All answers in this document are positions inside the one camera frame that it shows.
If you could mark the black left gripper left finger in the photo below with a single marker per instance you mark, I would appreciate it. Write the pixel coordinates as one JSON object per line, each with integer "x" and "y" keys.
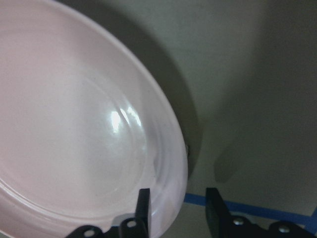
{"x": 138, "y": 226}

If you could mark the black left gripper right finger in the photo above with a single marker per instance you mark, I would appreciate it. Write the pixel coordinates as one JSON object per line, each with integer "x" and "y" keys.
{"x": 222, "y": 224}

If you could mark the pink plate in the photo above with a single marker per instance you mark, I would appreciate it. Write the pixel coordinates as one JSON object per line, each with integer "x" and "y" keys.
{"x": 83, "y": 127}

